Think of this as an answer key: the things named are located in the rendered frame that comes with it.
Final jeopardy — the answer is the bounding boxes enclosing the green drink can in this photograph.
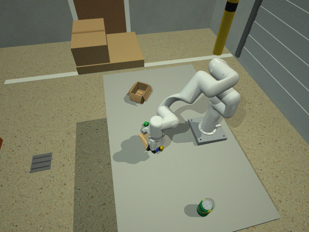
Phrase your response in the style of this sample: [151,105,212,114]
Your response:
[197,199,213,217]

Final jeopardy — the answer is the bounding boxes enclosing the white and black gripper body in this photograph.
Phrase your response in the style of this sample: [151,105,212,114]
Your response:
[147,133,165,151]

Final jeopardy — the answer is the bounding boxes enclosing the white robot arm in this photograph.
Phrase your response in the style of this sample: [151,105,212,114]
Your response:
[141,58,241,141]

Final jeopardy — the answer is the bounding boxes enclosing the tan square mat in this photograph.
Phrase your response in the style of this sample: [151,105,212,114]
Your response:
[138,133,149,150]

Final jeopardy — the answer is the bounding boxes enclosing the brown cardboard box with flaps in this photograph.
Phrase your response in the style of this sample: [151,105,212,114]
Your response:
[127,81,152,104]

